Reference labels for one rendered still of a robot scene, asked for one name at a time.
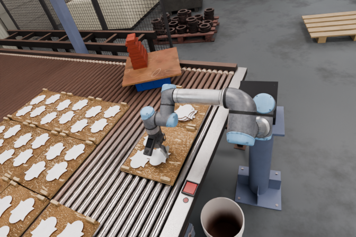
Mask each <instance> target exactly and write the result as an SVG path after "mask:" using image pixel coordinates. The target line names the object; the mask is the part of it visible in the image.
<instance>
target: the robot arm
mask: <svg viewBox="0 0 356 237"><path fill-rule="evenodd" d="M175 103H181V104H197V105H212V106H223V108H225V109H229V113H228V126H227V134H226V135H227V142H229V143H234V144H241V145H249V146H253V145H254V142H255V139H256V140H269V139H271V136H272V124H273V112H274V110H275V108H276V102H275V99H274V98H273V97H272V96H271V95H269V94H266V93H261V94H258V95H256V96H255V97H254V98H252V97H251V96H250V95H249V94H247V93H245V92H244V91H242V90H240V89H237V88H232V87H226V88H224V89H184V88H176V85H172V84H164V85H163V86H162V91H161V105H160V112H155V110H154V109H153V108H152V107H151V106H146V107H144V108H142V109H141V111H140V115H141V119H142V121H143V124H144V127H145V129H146V132H147V134H148V138H147V142H146V145H145V148H144V152H143V154H144V155H146V156H150V157H151V156H152V153H153V149H154V148H157V149H159V148H160V152H162V153H163V155H164V156H165V157H166V158H169V155H168V151H169V146H165V145H162V143H163V142H164V141H165V140H166V136H165V133H162V130H161V126H164V127H176V126H177V123H178V120H179V119H178V114H176V113H174V108H175ZM164 136H165V138H164Z"/></svg>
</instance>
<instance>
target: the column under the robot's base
mask: <svg viewBox="0 0 356 237"><path fill-rule="evenodd" d="M274 136H284V110H283V106H277V112H276V120H275V125H272V136H271V139H269V140H256V139H255V142H254V145H253V146H249V167H245V166H239V170H238V178H237V186H236V195H235V202H237V203H242V204H247V205H253V206H258V207H264V208H269V209H274V210H279V211H281V172H280V171H275V170H270V169H271V159H272V150H273V140H274Z"/></svg>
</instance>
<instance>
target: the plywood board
mask: <svg viewBox="0 0 356 237"><path fill-rule="evenodd" d="M179 75H182V74H181V68H180V63H179V58H178V54H177V48H176V47H173V48H169V49H164V50H159V51H154V52H149V53H148V62H147V67H146V68H141V69H136V70H134V69H133V66H132V63H131V59H130V57H127V61H126V67H125V70H124V76H123V82H122V86H123V87H125V86H130V85H135V84H140V83H145V82H149V81H154V80H159V79H164V78H169V77H174V76H179Z"/></svg>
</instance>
